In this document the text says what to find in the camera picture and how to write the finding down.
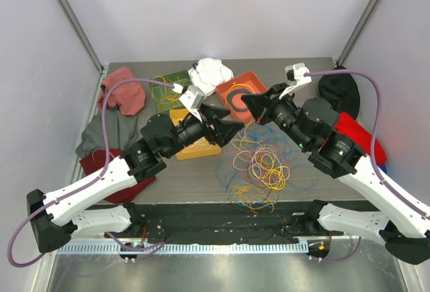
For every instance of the orange plastic tray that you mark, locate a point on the orange plastic tray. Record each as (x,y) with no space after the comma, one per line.
(230,94)

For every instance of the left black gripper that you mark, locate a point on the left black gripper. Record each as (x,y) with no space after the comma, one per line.
(223,130)

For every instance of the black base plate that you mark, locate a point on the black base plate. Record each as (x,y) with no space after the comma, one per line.
(222,223)

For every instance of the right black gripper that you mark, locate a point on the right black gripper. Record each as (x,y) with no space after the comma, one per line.
(261,105)

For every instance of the slotted cable duct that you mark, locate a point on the slotted cable duct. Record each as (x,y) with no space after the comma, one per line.
(110,247)

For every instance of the left aluminium frame post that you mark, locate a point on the left aluminium frame post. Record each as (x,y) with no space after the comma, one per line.
(73,20)

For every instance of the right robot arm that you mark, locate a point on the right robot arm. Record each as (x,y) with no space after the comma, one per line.
(397,225)

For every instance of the dark red cloth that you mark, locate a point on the dark red cloth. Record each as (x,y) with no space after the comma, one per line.
(95,160)

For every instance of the yellow plastic tray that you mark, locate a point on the yellow plastic tray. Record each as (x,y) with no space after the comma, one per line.
(198,149)

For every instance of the aluminium frame post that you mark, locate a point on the aluminium frame post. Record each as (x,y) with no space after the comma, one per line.
(73,20)
(364,19)

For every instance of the green plastic tray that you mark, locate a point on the green plastic tray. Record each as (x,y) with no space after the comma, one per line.
(165,99)

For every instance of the right aluminium frame post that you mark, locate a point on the right aluminium frame post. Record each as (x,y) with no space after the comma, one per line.
(364,19)

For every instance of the white crumpled cloth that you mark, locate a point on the white crumpled cloth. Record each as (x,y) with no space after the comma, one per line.
(208,73)

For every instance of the pink cloth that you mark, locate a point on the pink cloth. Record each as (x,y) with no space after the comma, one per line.
(129,98)

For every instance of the blue cloth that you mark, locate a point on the blue cloth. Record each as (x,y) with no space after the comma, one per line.
(382,168)

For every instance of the black cloth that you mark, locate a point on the black cloth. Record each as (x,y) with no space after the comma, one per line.
(342,92)

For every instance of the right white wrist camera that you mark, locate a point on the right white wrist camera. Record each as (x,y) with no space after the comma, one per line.
(296,78)

